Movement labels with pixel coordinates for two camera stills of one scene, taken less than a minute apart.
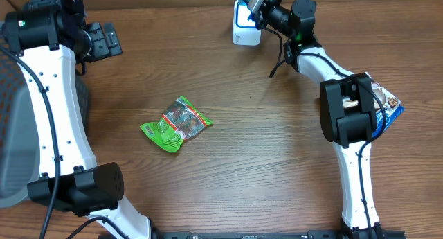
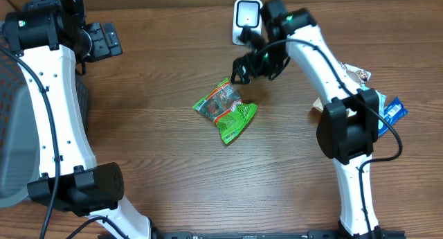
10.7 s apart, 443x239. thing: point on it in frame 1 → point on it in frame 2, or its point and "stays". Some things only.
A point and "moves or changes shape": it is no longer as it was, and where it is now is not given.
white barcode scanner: [244, 31] stays
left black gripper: [104, 48] stays
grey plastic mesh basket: [20, 149] stays
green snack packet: [179, 120] → [230, 114]
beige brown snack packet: [385, 100] moves or changes shape
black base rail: [275, 235] stays
